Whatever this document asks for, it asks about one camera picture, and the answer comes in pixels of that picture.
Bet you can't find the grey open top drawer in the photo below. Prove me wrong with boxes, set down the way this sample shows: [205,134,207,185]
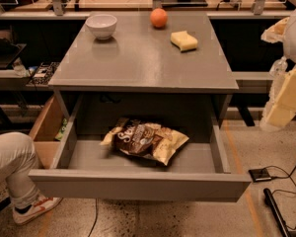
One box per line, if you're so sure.
[30,94,251,202]

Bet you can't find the black floor power box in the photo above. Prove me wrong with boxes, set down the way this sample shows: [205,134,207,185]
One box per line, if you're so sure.
[249,168,271,183]

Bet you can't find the person leg beige trousers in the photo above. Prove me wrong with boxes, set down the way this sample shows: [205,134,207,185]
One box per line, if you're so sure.
[0,132,38,209]

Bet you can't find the orange fruit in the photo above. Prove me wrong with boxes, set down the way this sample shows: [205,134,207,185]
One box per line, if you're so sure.
[150,8,168,28]

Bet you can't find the wooden open box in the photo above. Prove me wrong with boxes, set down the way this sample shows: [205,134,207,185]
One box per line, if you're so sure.
[30,96,63,169]

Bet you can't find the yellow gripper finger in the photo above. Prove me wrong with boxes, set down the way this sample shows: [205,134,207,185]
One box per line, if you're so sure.
[259,66,296,129]

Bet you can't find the clear sanitizer bottle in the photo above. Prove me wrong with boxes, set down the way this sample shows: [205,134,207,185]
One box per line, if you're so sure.
[269,56,288,76]

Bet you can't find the black patterned box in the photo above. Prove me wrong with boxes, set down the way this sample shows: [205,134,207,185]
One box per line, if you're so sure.
[29,62,59,85]

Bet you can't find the grey side shelf right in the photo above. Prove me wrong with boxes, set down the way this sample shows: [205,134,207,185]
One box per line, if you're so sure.
[233,72,273,94]

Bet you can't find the white red sneaker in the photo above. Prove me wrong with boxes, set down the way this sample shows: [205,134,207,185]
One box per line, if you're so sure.
[13,195,62,225]

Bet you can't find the brown chip bag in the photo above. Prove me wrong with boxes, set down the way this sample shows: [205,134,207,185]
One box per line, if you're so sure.
[101,118,189,166]

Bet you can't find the black floor cable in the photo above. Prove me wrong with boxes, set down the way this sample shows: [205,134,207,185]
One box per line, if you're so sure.
[265,134,296,231]

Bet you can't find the white ceramic bowl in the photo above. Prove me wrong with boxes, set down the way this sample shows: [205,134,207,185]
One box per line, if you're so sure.
[85,14,117,40]

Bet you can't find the black pole on floor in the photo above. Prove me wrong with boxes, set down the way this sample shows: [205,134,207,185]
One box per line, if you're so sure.
[263,188,291,237]

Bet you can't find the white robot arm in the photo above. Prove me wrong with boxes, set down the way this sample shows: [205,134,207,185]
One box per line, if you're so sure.
[260,9,296,131]

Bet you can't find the green snack packet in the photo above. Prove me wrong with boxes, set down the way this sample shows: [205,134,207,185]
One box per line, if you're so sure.
[54,118,67,141]

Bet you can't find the grey cabinet counter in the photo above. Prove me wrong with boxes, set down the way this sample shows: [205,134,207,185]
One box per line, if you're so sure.
[48,11,238,120]

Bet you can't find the yellow sponge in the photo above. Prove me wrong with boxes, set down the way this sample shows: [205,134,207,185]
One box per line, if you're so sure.
[171,31,198,51]

